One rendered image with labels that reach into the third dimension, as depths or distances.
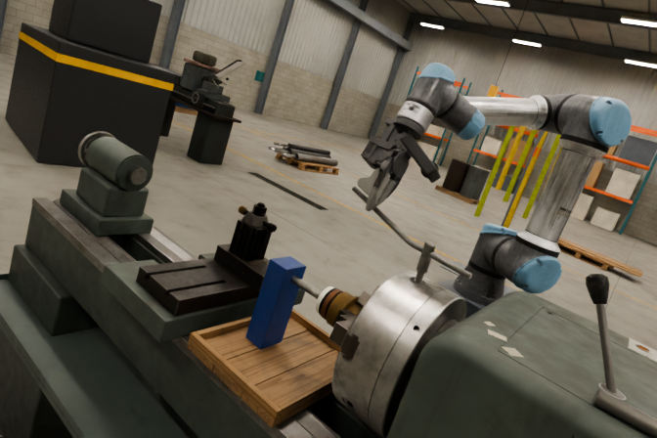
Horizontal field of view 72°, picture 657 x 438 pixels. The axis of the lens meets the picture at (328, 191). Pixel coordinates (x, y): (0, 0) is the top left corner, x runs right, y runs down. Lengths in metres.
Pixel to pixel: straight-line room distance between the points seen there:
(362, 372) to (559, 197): 0.71
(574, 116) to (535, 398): 0.80
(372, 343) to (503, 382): 0.26
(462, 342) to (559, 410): 0.14
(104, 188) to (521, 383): 1.39
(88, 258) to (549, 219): 1.34
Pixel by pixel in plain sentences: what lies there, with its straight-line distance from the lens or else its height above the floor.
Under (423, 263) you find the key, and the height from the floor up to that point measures 1.28.
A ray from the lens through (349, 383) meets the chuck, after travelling 0.92.
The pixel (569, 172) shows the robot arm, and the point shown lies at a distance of 1.31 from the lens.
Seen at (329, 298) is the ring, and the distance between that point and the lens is 1.05.
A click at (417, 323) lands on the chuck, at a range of 0.86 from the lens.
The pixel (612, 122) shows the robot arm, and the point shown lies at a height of 1.68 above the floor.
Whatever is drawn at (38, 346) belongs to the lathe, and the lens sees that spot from 1.72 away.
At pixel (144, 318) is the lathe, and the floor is 0.89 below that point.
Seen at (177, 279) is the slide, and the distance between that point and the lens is 1.25.
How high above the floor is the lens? 1.53
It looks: 11 degrees down
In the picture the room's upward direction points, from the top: 18 degrees clockwise
